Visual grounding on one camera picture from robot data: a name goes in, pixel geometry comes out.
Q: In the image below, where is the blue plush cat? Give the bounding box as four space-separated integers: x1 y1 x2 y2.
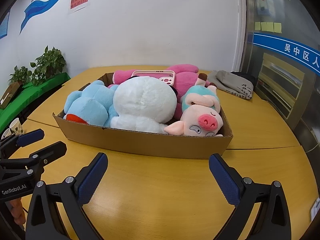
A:
63 80 119 127

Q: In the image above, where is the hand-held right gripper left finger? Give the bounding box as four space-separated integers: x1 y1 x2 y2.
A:
25 152 108 240

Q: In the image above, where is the person's left hand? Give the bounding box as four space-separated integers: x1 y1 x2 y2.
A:
7 196 27 227

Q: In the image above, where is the blue door banner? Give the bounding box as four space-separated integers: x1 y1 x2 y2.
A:
252 32 320 74

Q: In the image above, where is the pink pig plush toy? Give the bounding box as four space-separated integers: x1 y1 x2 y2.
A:
164 85 224 137

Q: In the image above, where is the blue wave wall decal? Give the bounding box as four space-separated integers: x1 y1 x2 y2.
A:
19 0 83 34

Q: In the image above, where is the small green potted plant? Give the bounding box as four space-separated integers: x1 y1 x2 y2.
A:
9 66 32 85

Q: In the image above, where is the blue framed wall poster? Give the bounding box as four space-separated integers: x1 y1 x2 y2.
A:
0 9 12 39

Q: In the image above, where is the white paper tag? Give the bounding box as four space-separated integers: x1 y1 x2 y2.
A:
310 197 320 221

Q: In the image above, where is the red wall notice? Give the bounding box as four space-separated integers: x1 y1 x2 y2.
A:
69 0 90 14

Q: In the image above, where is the white cable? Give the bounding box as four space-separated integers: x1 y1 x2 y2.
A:
304 127 320 153

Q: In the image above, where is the large green potted plant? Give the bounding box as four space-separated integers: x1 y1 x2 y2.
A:
31 45 67 87

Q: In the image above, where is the wooden planter box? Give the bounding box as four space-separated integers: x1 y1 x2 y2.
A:
0 81 24 109

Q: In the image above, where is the shelf cabinet behind glass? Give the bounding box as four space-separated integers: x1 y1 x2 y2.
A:
255 52 303 119

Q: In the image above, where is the white plush toy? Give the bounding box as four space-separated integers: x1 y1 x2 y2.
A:
110 76 178 133

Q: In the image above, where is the pink phone case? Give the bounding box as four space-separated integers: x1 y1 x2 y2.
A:
131 70 177 85

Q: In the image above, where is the brown cardboard box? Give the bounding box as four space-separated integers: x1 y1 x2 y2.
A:
52 72 234 160

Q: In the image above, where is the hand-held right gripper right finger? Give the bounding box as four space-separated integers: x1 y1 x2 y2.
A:
209 153 298 240

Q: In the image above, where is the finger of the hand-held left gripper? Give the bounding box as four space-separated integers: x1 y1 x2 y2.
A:
24 141 67 181
0 129 45 159

